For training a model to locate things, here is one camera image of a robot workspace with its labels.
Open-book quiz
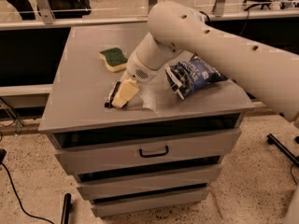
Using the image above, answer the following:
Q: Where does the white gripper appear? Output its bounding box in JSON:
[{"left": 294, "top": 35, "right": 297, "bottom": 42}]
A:
[{"left": 112, "top": 51, "right": 158, "bottom": 108}]

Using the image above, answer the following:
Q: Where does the brown rxbar chocolate wrapper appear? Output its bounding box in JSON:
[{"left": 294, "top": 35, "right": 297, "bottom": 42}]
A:
[{"left": 105, "top": 81, "right": 121, "bottom": 108}]

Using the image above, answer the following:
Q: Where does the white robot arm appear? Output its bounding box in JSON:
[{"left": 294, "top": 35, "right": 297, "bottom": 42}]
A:
[{"left": 112, "top": 1, "right": 299, "bottom": 124}]

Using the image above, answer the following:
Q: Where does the green yellow sponge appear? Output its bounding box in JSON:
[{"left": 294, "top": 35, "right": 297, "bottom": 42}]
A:
[{"left": 100, "top": 48, "right": 127, "bottom": 73}]

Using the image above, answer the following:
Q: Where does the blue chip bag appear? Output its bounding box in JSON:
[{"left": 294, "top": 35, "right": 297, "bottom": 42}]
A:
[{"left": 164, "top": 55, "right": 227, "bottom": 100}]

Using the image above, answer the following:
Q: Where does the grey drawer cabinet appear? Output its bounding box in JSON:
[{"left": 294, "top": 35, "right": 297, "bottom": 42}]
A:
[{"left": 39, "top": 23, "right": 253, "bottom": 205}]

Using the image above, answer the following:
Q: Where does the top grey drawer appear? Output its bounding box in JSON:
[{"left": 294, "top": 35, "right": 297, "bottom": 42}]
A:
[{"left": 55, "top": 128, "right": 241, "bottom": 175}]

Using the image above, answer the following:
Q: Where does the grey drawer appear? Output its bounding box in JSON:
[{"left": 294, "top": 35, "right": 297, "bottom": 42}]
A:
[
  {"left": 77, "top": 164, "right": 222, "bottom": 202},
  {"left": 55, "top": 128, "right": 241, "bottom": 175},
  {"left": 91, "top": 187, "right": 208, "bottom": 217}
]

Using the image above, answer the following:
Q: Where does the dark chair top left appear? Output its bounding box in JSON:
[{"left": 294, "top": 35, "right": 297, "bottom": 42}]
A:
[{"left": 48, "top": 0, "right": 92, "bottom": 19}]

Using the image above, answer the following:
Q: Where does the middle grey drawer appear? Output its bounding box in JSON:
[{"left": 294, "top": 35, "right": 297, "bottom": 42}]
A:
[{"left": 77, "top": 164, "right": 222, "bottom": 202}]

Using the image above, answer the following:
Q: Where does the bottom grey drawer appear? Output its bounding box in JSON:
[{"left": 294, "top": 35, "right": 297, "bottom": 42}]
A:
[{"left": 91, "top": 187, "right": 208, "bottom": 217}]

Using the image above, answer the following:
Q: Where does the black bar right floor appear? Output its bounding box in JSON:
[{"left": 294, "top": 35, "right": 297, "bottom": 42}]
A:
[{"left": 267, "top": 133, "right": 299, "bottom": 167}]

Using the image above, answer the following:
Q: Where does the black office chair base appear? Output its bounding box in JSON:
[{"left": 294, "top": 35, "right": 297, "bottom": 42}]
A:
[{"left": 242, "top": 0, "right": 281, "bottom": 11}]

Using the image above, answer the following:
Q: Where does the black drawer handle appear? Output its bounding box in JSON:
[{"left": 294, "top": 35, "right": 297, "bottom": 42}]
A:
[{"left": 138, "top": 146, "right": 169, "bottom": 159}]

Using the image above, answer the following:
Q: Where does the right metal bracket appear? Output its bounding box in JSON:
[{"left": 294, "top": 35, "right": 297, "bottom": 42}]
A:
[{"left": 212, "top": 0, "right": 226, "bottom": 17}]

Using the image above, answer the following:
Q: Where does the left metal bracket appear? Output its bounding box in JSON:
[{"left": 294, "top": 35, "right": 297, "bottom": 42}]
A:
[{"left": 36, "top": 0, "right": 55, "bottom": 24}]

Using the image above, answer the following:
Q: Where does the black post bottom left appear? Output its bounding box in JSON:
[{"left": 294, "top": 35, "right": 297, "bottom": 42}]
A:
[{"left": 61, "top": 193, "right": 72, "bottom": 224}]

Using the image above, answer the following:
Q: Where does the black cable on floor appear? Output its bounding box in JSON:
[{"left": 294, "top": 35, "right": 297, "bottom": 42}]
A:
[{"left": 0, "top": 148, "right": 55, "bottom": 224}]

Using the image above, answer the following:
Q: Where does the black cable behind cabinet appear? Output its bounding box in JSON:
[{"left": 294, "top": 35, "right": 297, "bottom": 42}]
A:
[{"left": 199, "top": 8, "right": 251, "bottom": 35}]

